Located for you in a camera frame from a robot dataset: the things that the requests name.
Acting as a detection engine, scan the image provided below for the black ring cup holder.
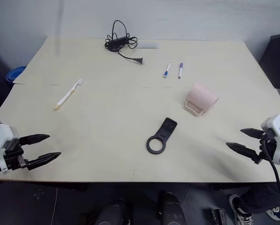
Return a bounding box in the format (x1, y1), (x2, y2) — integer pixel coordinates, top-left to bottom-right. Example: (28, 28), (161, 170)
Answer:
(146, 117), (178, 155)

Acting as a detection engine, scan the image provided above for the dark rounded shape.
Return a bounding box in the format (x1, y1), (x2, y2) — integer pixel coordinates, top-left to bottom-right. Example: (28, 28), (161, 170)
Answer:
(157, 191), (187, 225)
(94, 198), (131, 225)

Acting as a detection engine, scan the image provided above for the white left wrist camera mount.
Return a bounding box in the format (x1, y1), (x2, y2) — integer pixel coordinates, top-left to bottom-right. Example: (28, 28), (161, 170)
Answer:
(0, 123), (20, 175)

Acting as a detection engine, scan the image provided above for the translucent white eraser block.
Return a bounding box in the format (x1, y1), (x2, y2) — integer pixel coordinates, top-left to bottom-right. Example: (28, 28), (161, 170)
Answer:
(138, 41), (160, 50)

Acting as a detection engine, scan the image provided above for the white marker with blue cap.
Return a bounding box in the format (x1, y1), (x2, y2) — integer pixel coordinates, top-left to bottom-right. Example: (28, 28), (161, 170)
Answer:
(162, 62), (172, 79)

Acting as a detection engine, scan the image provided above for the white and blue sneaker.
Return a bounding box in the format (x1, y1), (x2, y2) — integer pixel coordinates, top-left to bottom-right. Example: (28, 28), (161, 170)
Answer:
(265, 206), (280, 221)

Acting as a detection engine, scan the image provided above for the white and black sneaker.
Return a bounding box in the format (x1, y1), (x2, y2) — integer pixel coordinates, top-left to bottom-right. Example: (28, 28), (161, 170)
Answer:
(228, 194), (253, 225)

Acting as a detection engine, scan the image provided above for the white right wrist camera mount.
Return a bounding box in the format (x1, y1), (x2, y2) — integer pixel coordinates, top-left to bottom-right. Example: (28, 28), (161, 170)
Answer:
(261, 114), (280, 165)

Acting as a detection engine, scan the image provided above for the black chair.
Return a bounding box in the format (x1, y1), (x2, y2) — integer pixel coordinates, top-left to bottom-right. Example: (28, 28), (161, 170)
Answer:
(258, 33), (280, 90)

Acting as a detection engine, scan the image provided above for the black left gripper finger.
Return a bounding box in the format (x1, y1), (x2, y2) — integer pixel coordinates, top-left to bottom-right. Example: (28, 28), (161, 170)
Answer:
(18, 134), (51, 147)
(24, 151), (62, 171)

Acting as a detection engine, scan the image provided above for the black power adapter with cable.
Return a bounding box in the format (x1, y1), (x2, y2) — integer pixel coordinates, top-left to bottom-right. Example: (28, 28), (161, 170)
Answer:
(104, 20), (144, 65)

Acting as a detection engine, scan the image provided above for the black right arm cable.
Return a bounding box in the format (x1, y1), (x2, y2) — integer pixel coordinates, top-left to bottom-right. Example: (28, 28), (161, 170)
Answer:
(259, 138), (280, 213)

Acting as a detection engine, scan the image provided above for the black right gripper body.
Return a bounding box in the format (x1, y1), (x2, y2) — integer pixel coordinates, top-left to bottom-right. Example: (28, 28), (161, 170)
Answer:
(258, 130), (278, 163)

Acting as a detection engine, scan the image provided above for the pink ribbed cup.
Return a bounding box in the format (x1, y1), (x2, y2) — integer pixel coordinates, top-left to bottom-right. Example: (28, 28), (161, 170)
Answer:
(184, 82), (219, 117)

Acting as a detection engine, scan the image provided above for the person's dark trouser leg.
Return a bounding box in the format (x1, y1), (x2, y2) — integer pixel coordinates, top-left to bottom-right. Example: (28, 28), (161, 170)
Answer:
(238, 184), (280, 214)

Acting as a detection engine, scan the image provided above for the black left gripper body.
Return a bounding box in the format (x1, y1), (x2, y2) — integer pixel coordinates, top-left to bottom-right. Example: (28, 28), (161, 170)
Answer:
(3, 140), (30, 171)

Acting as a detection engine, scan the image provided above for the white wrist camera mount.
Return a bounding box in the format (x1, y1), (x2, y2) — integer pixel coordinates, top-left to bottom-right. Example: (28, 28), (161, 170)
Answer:
(261, 114), (280, 165)
(0, 123), (20, 175)

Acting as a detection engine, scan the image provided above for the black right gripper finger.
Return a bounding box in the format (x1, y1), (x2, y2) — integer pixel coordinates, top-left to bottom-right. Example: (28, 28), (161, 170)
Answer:
(240, 127), (264, 141)
(226, 142), (263, 165)

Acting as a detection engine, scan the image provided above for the blue bowl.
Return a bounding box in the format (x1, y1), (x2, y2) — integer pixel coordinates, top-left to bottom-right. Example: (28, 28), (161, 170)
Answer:
(6, 66), (27, 83)

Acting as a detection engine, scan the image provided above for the white and yellow toothbrush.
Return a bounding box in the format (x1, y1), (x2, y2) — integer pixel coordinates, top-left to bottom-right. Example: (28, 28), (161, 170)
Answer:
(53, 78), (86, 111)

